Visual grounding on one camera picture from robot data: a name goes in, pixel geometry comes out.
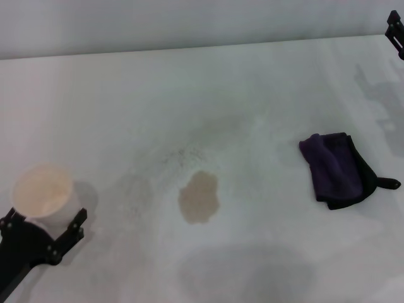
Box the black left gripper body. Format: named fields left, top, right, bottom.
left=0, top=219, right=57, bottom=299

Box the purple rag with black trim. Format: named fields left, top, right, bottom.
left=299, top=132, right=402, bottom=211

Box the white paper cup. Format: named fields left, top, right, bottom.
left=11, top=162, right=83, bottom=235

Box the brown water stain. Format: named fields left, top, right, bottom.
left=177, top=170, right=221, bottom=225

